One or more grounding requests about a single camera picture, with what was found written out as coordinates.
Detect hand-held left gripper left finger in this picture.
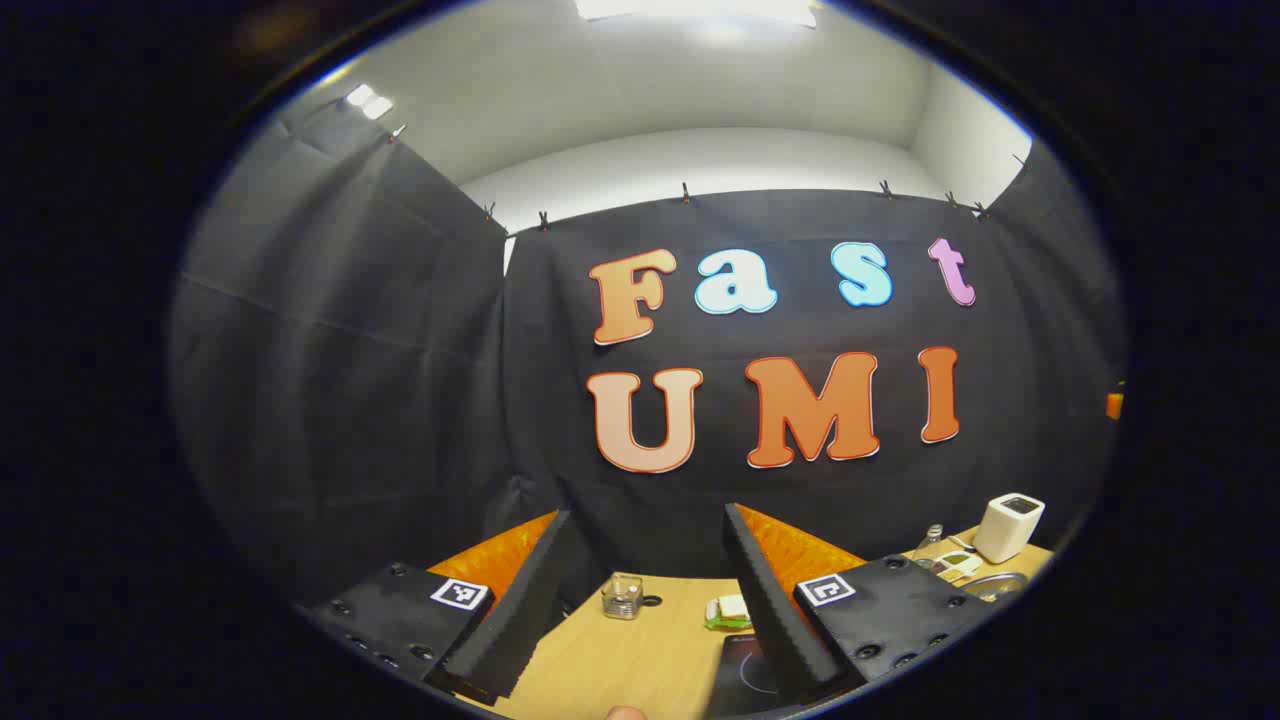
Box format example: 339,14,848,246
300,508,573,706

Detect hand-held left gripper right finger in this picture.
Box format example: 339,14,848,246
722,502,1001,706

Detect black induction cooktop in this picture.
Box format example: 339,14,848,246
705,633,801,719

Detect stainless steel pot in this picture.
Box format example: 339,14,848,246
962,571,1031,603

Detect sandwich on small plate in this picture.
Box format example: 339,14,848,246
704,594,753,632

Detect white toaster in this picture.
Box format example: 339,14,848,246
973,492,1046,564

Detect black backdrop cloth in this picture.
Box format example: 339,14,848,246
170,95,1131,621

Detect ceiling light panel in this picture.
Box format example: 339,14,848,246
345,83,394,121
575,0,821,29

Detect small metal wire holder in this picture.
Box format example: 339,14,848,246
601,574,644,621

